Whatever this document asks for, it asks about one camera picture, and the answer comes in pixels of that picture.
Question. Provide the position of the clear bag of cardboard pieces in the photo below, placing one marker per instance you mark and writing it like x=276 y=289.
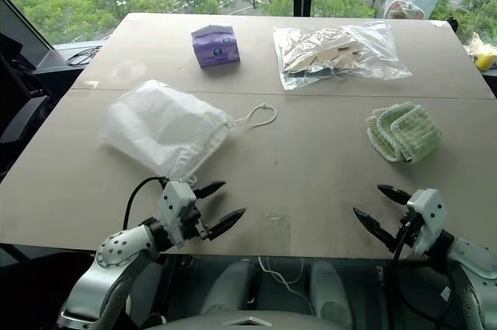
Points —
x=330 y=58

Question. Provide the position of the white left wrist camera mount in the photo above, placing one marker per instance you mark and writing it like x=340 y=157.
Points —
x=174 y=205

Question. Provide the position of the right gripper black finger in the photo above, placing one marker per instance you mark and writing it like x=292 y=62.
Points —
x=372 y=225
x=394 y=193

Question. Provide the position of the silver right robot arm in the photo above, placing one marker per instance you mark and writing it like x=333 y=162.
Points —
x=473 y=264

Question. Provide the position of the black equipment beside table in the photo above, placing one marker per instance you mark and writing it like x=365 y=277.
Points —
x=23 y=112

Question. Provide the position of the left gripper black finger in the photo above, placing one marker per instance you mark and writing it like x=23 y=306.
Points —
x=229 y=222
x=209 y=189

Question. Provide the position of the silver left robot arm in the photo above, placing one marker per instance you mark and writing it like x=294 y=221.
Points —
x=116 y=248

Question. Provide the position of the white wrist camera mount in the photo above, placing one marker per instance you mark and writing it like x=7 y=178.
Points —
x=427 y=209
x=174 y=205

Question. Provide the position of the grey rounded shape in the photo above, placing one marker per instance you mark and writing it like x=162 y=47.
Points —
x=229 y=287
x=330 y=291

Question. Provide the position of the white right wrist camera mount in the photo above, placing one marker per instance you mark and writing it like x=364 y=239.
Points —
x=427 y=209

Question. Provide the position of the green knitted cloth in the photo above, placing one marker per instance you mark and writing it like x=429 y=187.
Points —
x=407 y=132

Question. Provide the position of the purple tissue pack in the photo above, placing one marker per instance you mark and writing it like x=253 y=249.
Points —
x=213 y=50

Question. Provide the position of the yellow object in plastic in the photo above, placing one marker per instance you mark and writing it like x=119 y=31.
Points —
x=485 y=60

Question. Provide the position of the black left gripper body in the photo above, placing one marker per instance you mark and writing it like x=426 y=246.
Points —
x=196 y=225

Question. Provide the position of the small black clamp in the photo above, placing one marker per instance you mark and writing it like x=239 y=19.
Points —
x=453 y=24

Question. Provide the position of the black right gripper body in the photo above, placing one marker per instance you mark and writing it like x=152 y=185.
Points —
x=405 y=229

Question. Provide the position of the clear zip bag at window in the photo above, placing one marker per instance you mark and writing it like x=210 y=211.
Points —
x=411 y=0

